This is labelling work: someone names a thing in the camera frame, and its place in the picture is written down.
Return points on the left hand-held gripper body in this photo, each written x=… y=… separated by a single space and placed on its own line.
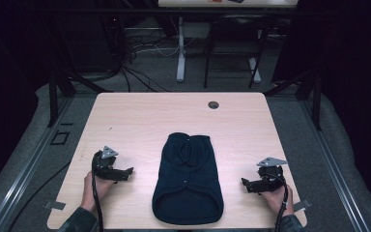
x=103 y=164

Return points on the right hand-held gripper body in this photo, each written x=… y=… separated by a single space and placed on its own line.
x=271 y=178

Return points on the dark navy garment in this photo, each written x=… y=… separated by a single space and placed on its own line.
x=188 y=187

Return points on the person's right hand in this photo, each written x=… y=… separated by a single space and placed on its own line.
x=275 y=198

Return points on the person's left hand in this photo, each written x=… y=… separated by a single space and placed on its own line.
x=95 y=190

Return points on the white desk leg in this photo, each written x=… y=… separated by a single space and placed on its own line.
x=254 y=69
x=181 y=54

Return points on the black chair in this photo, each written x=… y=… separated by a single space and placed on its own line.
x=235 y=35

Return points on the light wooden background desk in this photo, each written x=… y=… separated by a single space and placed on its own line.
x=225 y=3

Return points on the grey table edge bracket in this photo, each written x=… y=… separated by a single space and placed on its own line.
x=54 y=205
x=302 y=205

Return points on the aluminium floor rail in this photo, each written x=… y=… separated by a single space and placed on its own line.
x=22 y=174
x=335 y=167

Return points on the black metal frame stand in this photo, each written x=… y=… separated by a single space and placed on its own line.
x=55 y=96
x=312 y=93

